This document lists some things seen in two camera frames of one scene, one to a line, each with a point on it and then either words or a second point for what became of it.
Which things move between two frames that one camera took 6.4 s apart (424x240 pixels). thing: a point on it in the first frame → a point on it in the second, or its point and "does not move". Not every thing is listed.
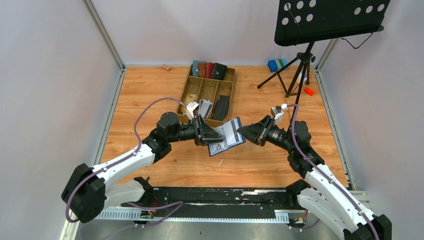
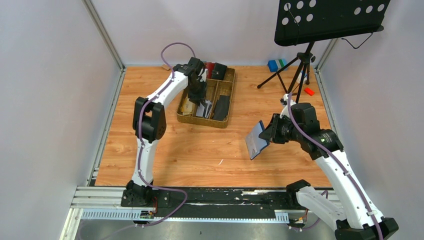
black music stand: [301, 21] does not move
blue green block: [275, 65] does not move
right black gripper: [263, 130] → [272, 129]
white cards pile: [204, 107] does not move
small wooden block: [166, 67] does not move
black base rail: [221, 202] does not move
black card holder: [219, 71] does not move
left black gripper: [200, 130] → [197, 91]
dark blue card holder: [232, 137] → [255, 143]
